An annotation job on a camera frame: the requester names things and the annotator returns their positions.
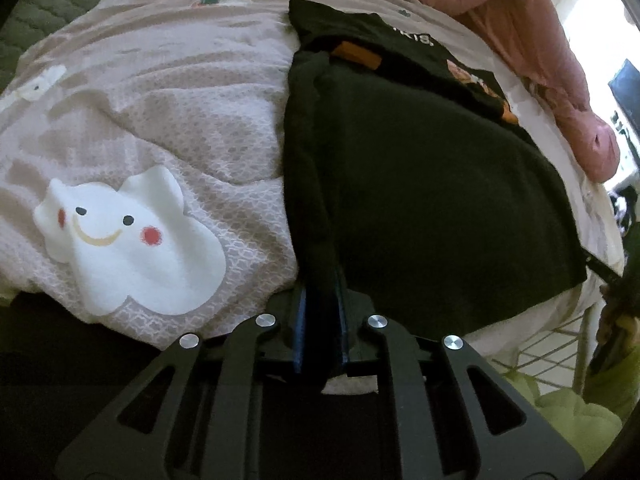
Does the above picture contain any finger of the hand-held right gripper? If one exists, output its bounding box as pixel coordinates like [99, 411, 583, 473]
[582, 254, 623, 283]

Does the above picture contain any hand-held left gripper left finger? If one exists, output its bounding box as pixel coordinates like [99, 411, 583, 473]
[55, 287, 308, 480]

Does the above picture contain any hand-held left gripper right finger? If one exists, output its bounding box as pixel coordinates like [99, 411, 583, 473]
[334, 267, 586, 480]

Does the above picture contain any black sweater with orange cuffs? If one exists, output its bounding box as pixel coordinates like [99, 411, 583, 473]
[282, 0, 588, 393]

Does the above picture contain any yellow-green cloth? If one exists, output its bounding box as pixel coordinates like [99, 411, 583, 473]
[500, 360, 631, 466]

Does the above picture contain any dark monitor screen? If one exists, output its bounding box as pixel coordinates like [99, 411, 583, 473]
[607, 59, 640, 126]

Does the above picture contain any beige patterned bed sheet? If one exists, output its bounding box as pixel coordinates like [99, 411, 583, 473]
[0, 0, 626, 396]

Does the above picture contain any pink puffy duvet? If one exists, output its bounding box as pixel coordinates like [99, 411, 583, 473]
[325, 0, 621, 183]

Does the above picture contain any grey quilted cushion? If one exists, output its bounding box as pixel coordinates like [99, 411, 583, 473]
[0, 0, 146, 91]

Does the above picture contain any metal wire rack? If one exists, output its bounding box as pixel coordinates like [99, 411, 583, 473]
[492, 300, 601, 396]

